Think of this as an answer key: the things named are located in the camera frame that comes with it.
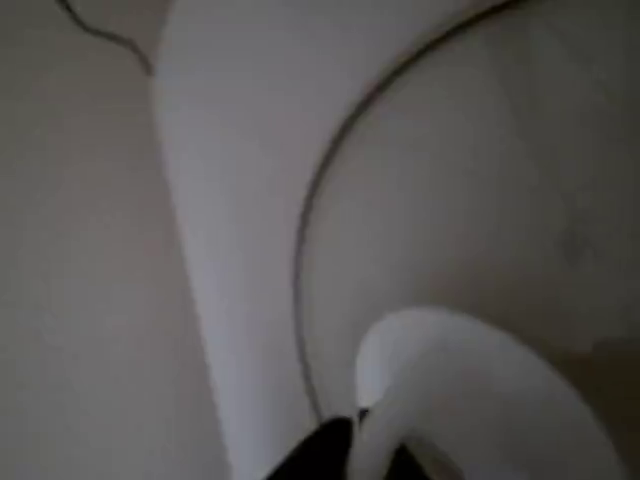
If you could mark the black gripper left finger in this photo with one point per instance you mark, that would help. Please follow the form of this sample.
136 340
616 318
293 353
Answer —
325 450

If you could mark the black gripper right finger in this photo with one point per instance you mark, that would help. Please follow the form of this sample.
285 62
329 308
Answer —
364 415

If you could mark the glass lid with white knob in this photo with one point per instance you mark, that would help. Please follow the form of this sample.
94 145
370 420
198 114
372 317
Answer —
450 375

